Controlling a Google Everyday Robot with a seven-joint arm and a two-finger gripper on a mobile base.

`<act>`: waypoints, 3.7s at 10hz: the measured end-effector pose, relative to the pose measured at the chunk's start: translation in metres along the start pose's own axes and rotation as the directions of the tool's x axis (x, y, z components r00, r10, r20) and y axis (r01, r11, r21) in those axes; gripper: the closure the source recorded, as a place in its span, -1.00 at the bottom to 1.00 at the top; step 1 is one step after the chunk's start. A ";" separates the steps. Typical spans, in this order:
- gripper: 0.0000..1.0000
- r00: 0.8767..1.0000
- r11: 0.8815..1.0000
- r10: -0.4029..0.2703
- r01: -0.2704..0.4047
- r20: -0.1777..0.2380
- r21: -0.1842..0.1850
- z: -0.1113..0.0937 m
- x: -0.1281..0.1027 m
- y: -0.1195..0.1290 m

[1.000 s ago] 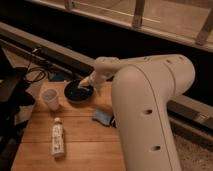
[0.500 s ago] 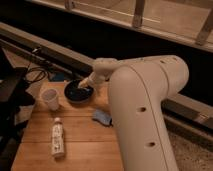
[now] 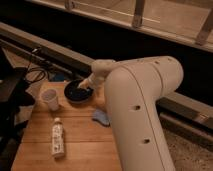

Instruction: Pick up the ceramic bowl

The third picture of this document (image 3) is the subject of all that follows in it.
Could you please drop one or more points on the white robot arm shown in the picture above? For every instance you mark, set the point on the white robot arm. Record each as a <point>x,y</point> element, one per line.
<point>131,89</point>

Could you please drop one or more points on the black chair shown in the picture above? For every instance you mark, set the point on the black chair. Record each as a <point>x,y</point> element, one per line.
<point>13,95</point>

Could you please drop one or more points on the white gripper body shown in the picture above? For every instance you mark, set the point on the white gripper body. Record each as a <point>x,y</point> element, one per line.
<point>100,69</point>

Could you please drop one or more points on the dark ceramic bowl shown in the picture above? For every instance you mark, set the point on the dark ceramic bowl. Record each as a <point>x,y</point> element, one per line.
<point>75,94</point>

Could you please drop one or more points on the wooden table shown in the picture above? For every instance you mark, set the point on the wooden table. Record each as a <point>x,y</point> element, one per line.
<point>88,145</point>

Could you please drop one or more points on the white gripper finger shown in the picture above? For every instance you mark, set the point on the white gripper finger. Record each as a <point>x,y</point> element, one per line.
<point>84,84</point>

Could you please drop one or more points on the white plastic bottle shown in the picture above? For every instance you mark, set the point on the white plastic bottle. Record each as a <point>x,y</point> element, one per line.
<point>58,149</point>

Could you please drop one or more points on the clear plastic cup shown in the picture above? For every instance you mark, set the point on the clear plastic cup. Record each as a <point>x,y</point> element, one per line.
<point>50,98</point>

